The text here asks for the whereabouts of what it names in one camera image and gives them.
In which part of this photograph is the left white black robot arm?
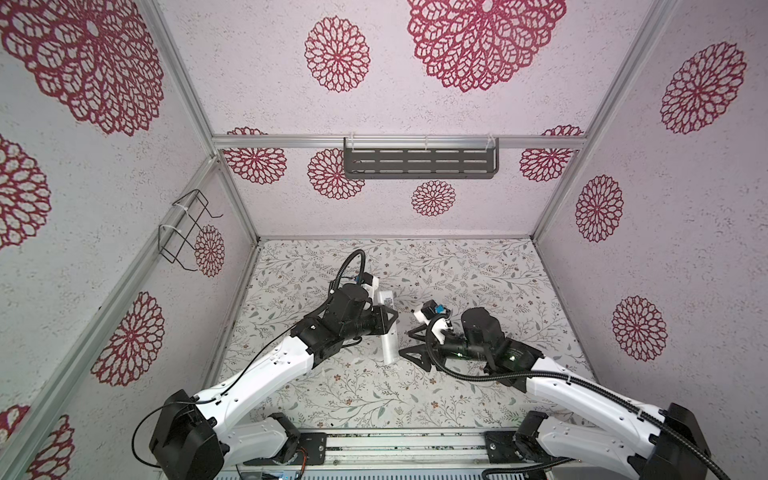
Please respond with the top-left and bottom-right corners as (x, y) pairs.
(148, 284), (398, 479)

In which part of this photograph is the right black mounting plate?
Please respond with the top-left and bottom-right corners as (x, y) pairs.
(484, 429), (571, 466)

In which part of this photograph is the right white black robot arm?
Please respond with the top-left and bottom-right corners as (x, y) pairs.
(400, 301), (727, 479)

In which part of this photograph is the grey slotted metal shelf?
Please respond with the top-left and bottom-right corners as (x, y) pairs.
(342, 137), (499, 180)

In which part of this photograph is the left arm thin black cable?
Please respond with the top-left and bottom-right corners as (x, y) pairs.
(130, 249), (367, 469)

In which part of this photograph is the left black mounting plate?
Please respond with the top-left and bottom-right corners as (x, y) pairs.
(244, 432), (328, 466)

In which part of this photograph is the black wire wall rack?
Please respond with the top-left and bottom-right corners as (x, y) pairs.
(156, 188), (225, 277)

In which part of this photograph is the white remote control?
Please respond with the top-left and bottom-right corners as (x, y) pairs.
(374, 290), (399, 365)

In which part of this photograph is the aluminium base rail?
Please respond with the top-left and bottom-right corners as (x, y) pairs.
(154, 427), (660, 473)

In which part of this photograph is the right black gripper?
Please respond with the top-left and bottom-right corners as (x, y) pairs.
(398, 322), (489, 371)

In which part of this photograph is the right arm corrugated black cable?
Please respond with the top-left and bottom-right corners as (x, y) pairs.
(423, 314), (733, 480)

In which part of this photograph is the black mounting plate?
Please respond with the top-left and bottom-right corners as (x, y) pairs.
(244, 432), (328, 466)
(484, 429), (571, 466)

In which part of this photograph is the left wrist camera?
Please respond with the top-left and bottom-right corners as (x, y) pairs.
(355, 272), (380, 298)

